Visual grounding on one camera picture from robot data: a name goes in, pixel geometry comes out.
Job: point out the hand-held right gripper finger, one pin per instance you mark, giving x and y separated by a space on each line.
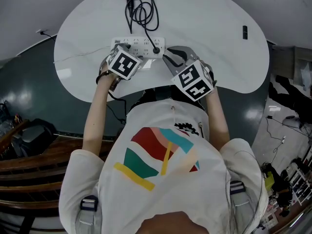
171 66
190 51

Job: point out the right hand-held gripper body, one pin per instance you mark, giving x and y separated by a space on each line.
192 80

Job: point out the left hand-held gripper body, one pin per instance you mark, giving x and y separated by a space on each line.
124 63

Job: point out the white power strip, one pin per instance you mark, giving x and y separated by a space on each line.
146 44

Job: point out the person's right forearm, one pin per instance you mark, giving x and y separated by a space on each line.
215 116

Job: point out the person's left forearm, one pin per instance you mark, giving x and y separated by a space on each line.
97 111

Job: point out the person's black trousers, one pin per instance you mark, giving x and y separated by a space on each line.
161 94

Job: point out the small black rectangular device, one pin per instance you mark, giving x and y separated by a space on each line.
245 32

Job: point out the grey shelf unit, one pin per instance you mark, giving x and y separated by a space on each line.
285 57

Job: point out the grey white floor device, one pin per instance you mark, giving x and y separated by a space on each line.
291 122

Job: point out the white box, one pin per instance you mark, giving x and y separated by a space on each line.
306 74

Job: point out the green box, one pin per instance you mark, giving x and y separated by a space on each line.
269 179

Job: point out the person's white printed t-shirt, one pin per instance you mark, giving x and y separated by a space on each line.
151 199

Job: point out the brown wooden bench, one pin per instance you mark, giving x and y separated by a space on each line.
31 164

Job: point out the white curved ledge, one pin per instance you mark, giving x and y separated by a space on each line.
14 220

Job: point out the white wall socket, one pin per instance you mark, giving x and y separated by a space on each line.
40 31

